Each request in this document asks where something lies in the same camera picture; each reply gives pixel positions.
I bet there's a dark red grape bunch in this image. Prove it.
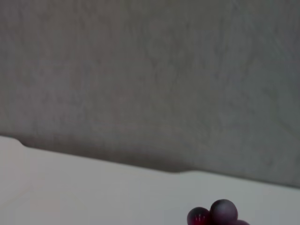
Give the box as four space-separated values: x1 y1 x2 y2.
187 199 252 225

